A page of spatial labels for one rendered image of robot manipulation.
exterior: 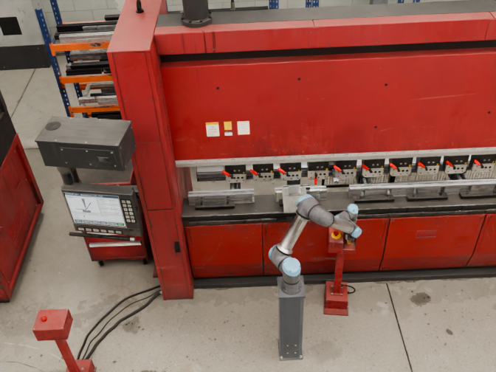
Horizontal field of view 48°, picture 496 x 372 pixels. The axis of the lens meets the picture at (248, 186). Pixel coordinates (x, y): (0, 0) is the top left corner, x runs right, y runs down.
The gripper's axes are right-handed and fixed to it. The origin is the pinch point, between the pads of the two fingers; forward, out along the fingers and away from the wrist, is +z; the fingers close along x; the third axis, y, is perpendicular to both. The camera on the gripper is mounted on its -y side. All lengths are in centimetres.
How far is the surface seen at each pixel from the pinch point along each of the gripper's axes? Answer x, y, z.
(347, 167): 4, 32, -44
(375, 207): -18.9, 23.7, -12.4
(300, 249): 35.6, 11.8, 28.0
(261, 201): 67, 24, -13
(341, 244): 5.9, -6.2, -3.0
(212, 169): 108, 48, -22
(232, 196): 88, 21, -20
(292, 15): 45, 51, -153
